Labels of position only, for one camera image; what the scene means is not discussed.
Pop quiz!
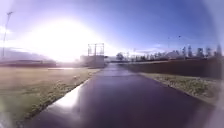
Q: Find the round tree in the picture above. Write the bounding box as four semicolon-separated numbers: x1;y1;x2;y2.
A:
115;52;125;62

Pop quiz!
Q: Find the grass strip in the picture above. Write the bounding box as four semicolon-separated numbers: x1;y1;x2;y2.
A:
139;72;224;106

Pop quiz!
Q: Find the row of tall trees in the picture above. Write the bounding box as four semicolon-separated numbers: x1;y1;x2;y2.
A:
133;44;224;62

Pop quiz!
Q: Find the dark wet asphalt path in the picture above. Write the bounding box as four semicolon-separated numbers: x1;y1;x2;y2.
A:
19;63;218;128

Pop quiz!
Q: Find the building with roof frame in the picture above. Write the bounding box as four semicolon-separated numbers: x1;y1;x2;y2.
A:
79;42;108;69

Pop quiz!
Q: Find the low dark bank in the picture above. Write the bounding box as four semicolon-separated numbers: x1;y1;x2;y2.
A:
0;59;58;69

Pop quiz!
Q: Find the dark hedge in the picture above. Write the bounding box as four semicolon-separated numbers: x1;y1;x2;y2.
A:
118;58;224;80

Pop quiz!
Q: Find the green grass field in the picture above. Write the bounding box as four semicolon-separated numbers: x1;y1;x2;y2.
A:
0;66;101;128

